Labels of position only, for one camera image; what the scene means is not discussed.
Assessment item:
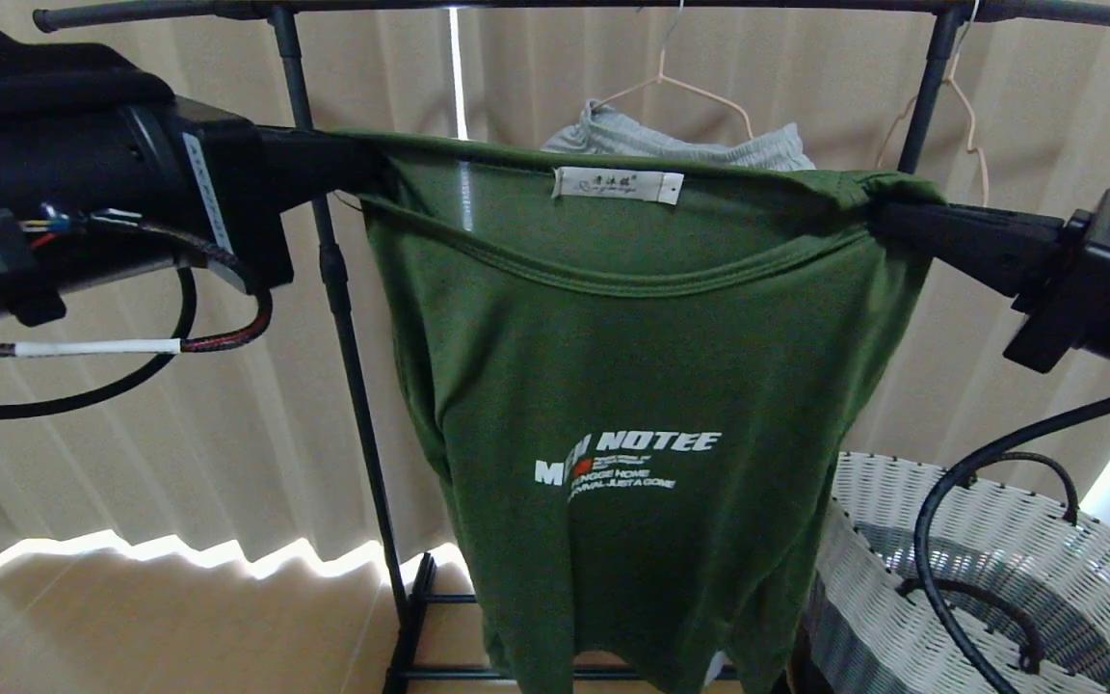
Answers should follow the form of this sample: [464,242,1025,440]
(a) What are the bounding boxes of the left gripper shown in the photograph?
[0,96,292,329]

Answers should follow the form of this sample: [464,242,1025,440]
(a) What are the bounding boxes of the pink clothes hanger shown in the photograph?
[594,0,756,141]
[875,0,991,208]

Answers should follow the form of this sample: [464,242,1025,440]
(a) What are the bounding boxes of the pale grey shorts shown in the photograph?
[541,99,816,173]

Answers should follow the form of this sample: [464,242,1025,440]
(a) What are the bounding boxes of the green printed shirt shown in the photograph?
[333,130,946,694]

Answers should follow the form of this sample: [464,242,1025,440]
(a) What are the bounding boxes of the black clothes rack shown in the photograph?
[32,0,1110,694]

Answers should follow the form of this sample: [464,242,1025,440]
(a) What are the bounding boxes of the white laundry basket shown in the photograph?
[791,451,1110,694]

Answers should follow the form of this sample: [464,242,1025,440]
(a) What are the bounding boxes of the beige curtain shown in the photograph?
[0,0,1110,579]

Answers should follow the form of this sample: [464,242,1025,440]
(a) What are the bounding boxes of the black cable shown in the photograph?
[0,268,198,421]
[913,379,1110,694]

